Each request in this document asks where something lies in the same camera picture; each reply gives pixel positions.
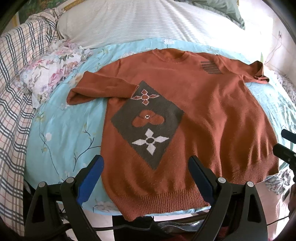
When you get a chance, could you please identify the rust orange knit sweater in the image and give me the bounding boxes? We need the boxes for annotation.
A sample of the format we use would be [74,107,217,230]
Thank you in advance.
[67,49,278,221]

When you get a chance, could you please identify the green pillow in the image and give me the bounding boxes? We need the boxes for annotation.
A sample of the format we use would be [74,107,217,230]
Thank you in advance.
[185,0,245,30]

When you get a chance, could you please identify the light blue floral bedsheet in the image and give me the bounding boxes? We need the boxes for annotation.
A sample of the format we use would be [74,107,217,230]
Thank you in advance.
[24,38,295,215]

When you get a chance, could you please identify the pink floral pillow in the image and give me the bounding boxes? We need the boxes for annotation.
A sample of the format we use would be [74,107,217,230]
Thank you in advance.
[15,40,92,109]

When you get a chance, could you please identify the white striped duvet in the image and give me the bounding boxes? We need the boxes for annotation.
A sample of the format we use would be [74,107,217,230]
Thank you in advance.
[57,1,245,48]

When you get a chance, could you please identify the plaid checked blanket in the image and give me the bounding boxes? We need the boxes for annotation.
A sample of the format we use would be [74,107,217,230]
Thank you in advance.
[1,8,63,235]

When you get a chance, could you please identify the wall power cable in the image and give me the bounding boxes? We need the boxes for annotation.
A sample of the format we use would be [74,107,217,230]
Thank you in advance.
[263,29,284,68]

